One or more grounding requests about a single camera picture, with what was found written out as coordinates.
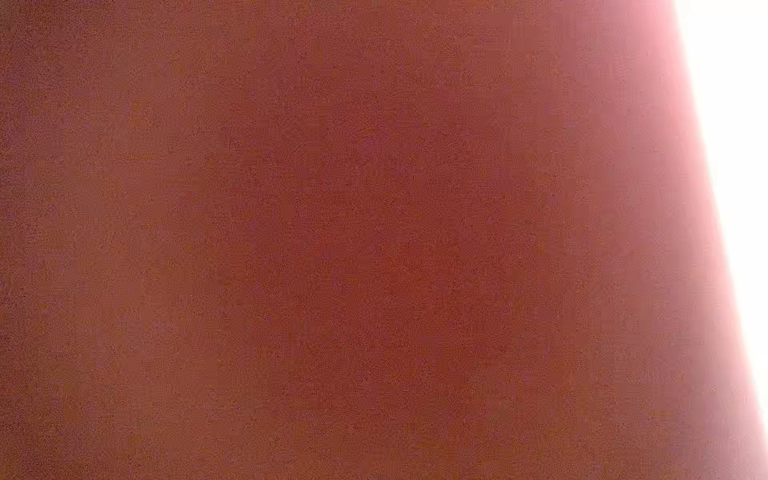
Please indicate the pink purple wrapping paper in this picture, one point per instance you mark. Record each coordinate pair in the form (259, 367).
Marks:
(361, 240)

